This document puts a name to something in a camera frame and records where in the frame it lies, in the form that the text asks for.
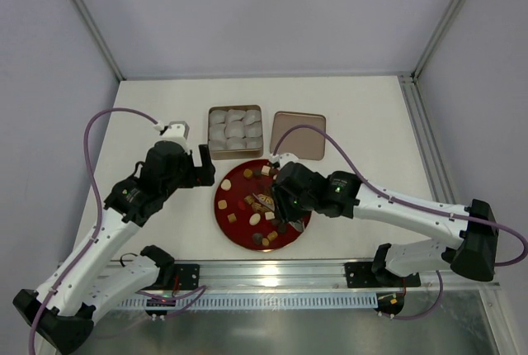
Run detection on metal serving tongs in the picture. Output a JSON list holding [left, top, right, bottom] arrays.
[[252, 193, 305, 233]]

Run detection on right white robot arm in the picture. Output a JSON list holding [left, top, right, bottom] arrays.
[[270, 154, 498, 286]]

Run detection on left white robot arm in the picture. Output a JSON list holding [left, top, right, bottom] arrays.
[[13, 121, 215, 354]]

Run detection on dark square chocolate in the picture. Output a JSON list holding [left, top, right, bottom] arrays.
[[277, 224, 287, 234]]

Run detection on caramel barrel chocolate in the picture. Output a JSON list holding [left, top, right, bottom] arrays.
[[267, 231, 278, 241]]

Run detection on white swirl oval chocolate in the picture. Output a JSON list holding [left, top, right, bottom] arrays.
[[249, 213, 261, 225]]

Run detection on grey brown round chocolate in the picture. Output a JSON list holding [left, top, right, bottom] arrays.
[[252, 233, 263, 245]]

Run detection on gold tin box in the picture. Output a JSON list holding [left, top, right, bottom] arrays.
[[207, 105, 264, 160]]

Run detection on gold tin lid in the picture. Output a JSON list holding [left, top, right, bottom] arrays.
[[270, 111, 326, 161]]

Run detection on red round tray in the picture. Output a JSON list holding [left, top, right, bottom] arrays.
[[214, 159, 311, 252]]

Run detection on white slotted cable duct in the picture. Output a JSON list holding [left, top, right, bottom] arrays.
[[116, 291, 378, 311]]

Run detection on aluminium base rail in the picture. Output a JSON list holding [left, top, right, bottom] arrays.
[[57, 258, 501, 290]]

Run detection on aluminium frame post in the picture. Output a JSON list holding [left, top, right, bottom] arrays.
[[71, 0, 125, 82]]

